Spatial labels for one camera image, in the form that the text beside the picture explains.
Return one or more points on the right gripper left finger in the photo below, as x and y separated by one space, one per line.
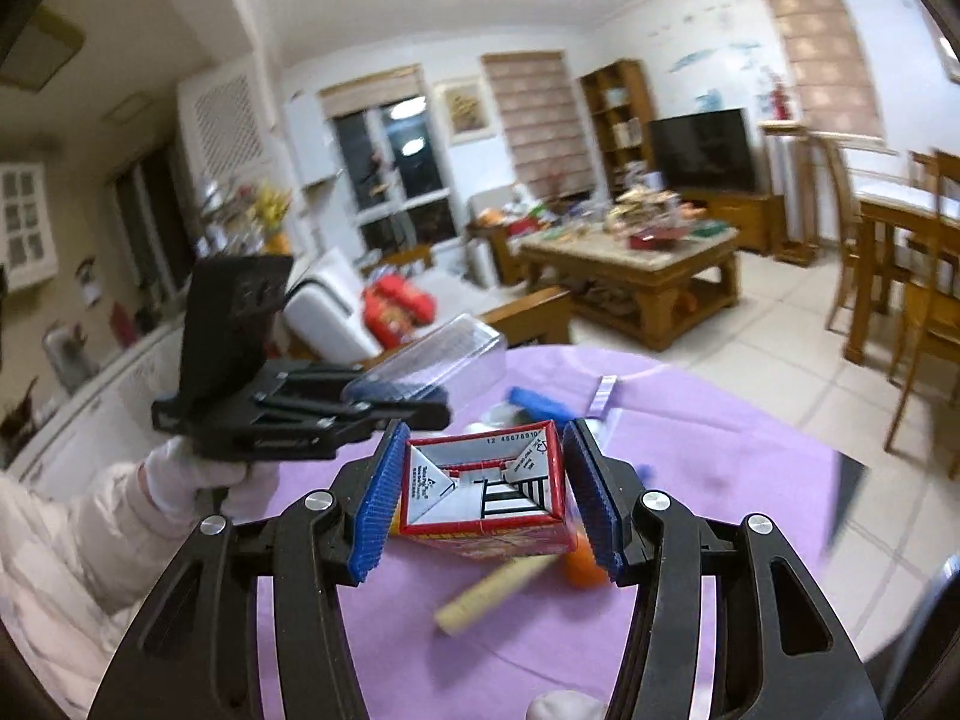
191 652

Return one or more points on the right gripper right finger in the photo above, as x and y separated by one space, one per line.
780 649

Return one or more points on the orange mandarin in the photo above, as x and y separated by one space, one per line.
579 566

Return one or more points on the clear plastic box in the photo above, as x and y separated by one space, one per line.
456 363

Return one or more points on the small red drink carton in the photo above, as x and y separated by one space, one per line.
493 495

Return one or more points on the left white gloved hand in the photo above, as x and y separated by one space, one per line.
175 479

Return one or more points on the white sofa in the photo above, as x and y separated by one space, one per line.
324 308

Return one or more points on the red snack bag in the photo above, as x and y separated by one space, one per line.
393 309

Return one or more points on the purple tablecloth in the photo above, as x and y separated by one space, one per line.
544 638

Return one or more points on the blue plastic wrapper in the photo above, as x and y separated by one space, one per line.
540 408

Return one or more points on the front wooden dining chair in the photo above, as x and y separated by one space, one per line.
928 324

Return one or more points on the framed sunflower picture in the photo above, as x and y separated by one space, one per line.
465 109

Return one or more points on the wooden coffee table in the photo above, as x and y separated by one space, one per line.
652 296

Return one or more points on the wooden tv cabinet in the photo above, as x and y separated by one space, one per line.
758 216

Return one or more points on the wooden dining table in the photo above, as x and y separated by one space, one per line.
887 212

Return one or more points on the wooden bookshelf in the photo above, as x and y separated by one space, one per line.
622 110

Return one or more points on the tall wooden plant stand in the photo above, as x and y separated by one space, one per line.
787 147

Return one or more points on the black television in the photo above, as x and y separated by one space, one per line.
708 150

